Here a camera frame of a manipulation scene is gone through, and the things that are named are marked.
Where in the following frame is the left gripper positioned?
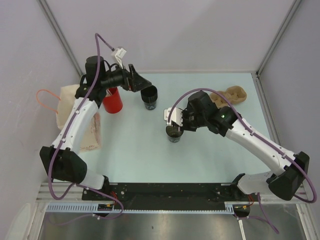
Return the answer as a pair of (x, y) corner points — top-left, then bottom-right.
(99, 61), (151, 93)

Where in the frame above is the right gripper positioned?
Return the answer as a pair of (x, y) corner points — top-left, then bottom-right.
(174, 109), (207, 132)

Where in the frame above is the black ribbed cup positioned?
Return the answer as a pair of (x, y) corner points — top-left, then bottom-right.
(140, 85), (158, 110)

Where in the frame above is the translucent dark single cup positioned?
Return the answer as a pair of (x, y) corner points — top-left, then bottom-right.
(165, 125), (184, 143)

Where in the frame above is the translucent bag with orange handles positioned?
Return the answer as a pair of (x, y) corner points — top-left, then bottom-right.
(35, 84), (101, 152)

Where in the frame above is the black cup lid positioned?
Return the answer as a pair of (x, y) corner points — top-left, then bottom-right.
(165, 125), (184, 138)

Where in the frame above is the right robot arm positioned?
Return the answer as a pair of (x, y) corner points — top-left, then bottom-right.
(178, 90), (310, 201)

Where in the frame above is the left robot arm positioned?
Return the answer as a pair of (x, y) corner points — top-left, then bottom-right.
(39, 55), (152, 200)

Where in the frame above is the red cylindrical straw holder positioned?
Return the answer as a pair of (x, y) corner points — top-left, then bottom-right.
(102, 87), (123, 114)

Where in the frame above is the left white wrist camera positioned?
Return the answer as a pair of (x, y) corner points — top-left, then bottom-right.
(111, 47), (127, 69)

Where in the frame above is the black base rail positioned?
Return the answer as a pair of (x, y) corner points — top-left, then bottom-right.
(81, 183), (258, 213)

